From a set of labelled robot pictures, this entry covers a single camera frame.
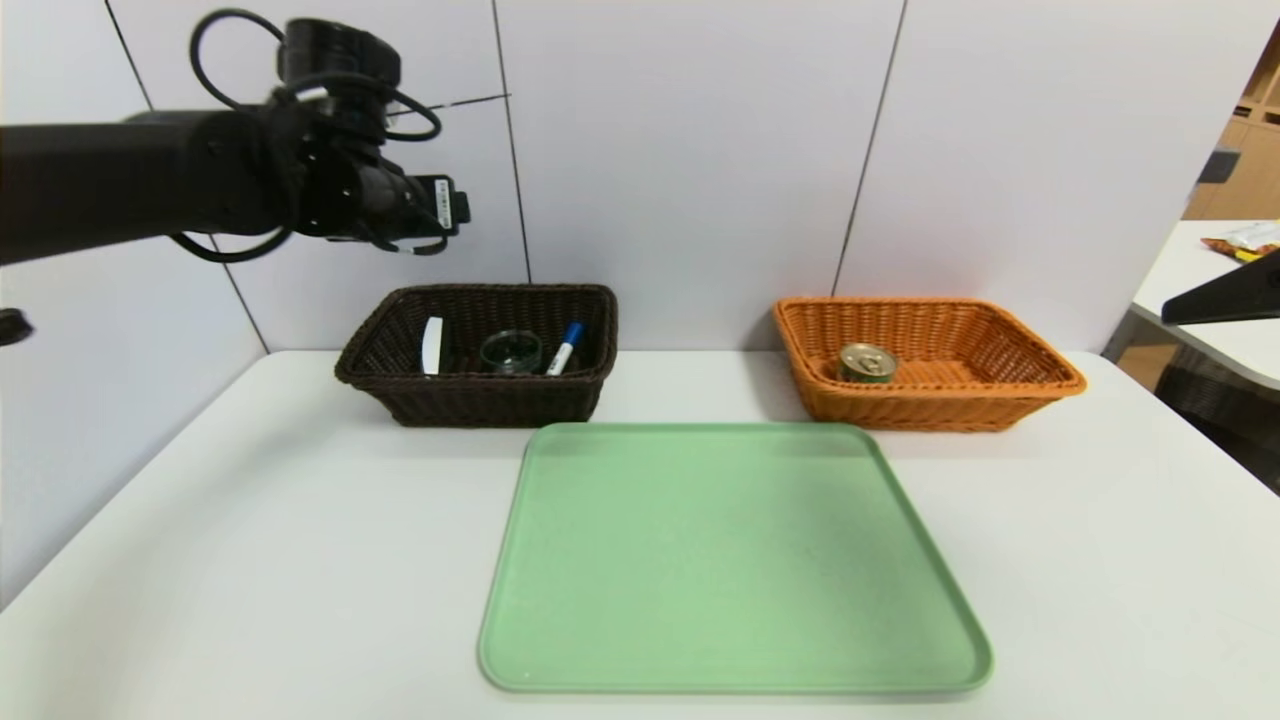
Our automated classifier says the orange wicker basket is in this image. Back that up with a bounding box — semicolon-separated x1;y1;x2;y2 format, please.
771;297;1086;433

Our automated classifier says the black left camera cable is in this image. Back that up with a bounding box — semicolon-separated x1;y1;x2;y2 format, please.
168;8;443;264

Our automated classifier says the small glass cup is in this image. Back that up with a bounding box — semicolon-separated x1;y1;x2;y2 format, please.
479;330;544;376

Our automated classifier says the dark wicker chair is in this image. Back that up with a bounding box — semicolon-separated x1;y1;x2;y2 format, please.
1152;350;1280;498

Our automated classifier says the dark brown wicker basket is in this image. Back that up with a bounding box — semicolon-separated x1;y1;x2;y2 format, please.
335;285;619;430

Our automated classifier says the wooden shelf unit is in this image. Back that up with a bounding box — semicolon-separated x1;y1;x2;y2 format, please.
1183;20;1280;223

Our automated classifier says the tin can with gold lid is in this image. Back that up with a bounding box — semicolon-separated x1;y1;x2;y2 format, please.
837;342;898;385

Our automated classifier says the blue and white marker pen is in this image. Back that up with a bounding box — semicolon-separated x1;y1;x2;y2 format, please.
545;321;585;377

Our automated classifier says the light green plastic tray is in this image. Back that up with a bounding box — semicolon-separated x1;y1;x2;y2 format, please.
478;422;993;693

